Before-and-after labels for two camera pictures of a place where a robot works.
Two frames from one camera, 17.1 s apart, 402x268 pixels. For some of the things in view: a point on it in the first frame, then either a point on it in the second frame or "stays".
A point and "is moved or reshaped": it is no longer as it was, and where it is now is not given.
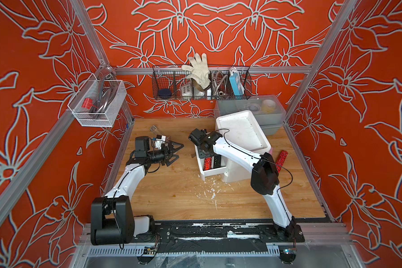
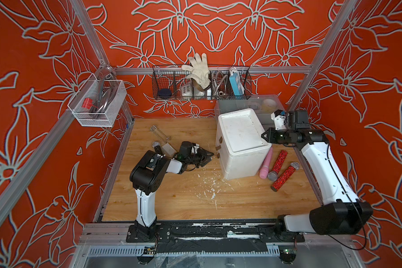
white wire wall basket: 98,103 stays
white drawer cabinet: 242,129 stays
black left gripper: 170,152 -> 201,156
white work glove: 200,73 stays
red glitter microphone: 281,159 stays
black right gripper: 199,149 -> 269,132
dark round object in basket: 164,92 stays
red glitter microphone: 207,163 is moved or reshaped
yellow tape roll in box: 268,106 stays
